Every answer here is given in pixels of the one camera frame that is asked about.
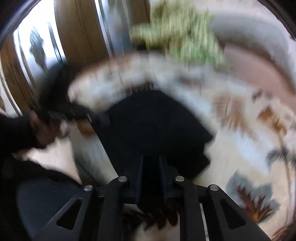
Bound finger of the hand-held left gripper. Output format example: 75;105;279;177
88;111;112;127

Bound green patterned cloth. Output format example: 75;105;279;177
129;0;230;71

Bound person's left hand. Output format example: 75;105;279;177
30;113;62;149

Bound person's left forearm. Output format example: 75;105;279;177
0;113;42;151

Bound black pants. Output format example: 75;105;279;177
99;89;214;204

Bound grey quilted pillow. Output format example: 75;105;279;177
208;15;293;78

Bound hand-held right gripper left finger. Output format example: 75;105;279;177
32;155;145;241

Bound bright glass door panel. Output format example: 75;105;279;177
13;19;68;98

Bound leaf print fleece blanket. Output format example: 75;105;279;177
28;52;296;241

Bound pink bed sheet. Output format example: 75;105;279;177
221;44;296;103

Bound wooden wardrobe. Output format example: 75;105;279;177
0;0;151;117

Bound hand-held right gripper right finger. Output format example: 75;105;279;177
159;155;271;241

